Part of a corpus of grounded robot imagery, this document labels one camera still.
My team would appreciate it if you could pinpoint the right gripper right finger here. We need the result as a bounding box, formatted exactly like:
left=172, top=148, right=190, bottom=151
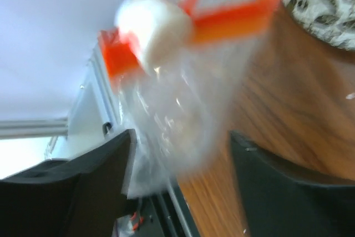
left=230, top=131, right=354, bottom=237

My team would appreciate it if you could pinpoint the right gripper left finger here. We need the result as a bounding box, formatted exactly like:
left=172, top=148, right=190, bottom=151
left=1, top=130, right=135, bottom=236

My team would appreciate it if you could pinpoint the clear orange zip bag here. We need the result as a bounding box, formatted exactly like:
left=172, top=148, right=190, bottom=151
left=98, top=0, right=280, bottom=198

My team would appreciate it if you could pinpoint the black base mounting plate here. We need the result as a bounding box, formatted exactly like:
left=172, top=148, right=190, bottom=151
left=112, top=189, right=200, bottom=237

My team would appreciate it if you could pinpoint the black white leaf bowl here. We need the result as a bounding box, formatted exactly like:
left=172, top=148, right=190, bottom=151
left=282, top=0, right=354, bottom=51

